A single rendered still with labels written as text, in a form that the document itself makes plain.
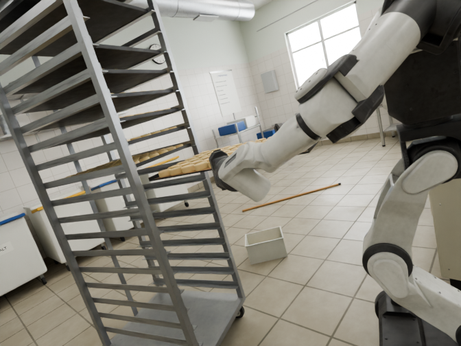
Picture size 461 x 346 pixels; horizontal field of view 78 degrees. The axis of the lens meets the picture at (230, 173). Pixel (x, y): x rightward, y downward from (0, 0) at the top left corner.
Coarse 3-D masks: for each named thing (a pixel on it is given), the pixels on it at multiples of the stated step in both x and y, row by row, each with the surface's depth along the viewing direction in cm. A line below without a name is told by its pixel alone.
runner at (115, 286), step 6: (90, 282) 144; (108, 288) 138; (114, 288) 136; (120, 288) 134; (126, 288) 132; (132, 288) 130; (138, 288) 128; (144, 288) 126; (150, 288) 124; (156, 288) 122; (162, 288) 121; (180, 294) 117
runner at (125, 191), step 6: (102, 192) 119; (108, 192) 117; (114, 192) 115; (120, 192) 114; (126, 192) 112; (66, 198) 131; (72, 198) 129; (78, 198) 127; (84, 198) 125; (90, 198) 123; (96, 198) 122; (54, 204) 136; (60, 204) 134; (66, 204) 132
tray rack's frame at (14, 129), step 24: (0, 0) 115; (0, 96) 125; (24, 144) 130; (48, 216) 136; (144, 240) 183; (72, 264) 141; (96, 312) 148; (144, 312) 172; (168, 312) 165; (192, 312) 159; (216, 312) 154; (120, 336) 156; (168, 336) 146; (216, 336) 137
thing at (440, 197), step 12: (456, 180) 124; (432, 192) 133; (444, 192) 129; (456, 192) 126; (432, 204) 134; (444, 204) 131; (456, 204) 127; (444, 216) 132; (456, 216) 129; (444, 228) 134; (456, 228) 130; (444, 240) 136; (456, 240) 132; (444, 252) 137; (456, 252) 134; (444, 264) 139; (456, 264) 135; (444, 276) 141; (456, 276) 137
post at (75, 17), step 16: (64, 0) 93; (80, 16) 95; (80, 32) 94; (80, 48) 96; (96, 64) 98; (96, 80) 97; (112, 112) 100; (112, 128) 101; (128, 160) 104; (128, 176) 105; (144, 192) 108; (144, 208) 107; (144, 224) 109; (160, 240) 111; (160, 256) 111; (176, 288) 115; (176, 304) 115; (192, 336) 119
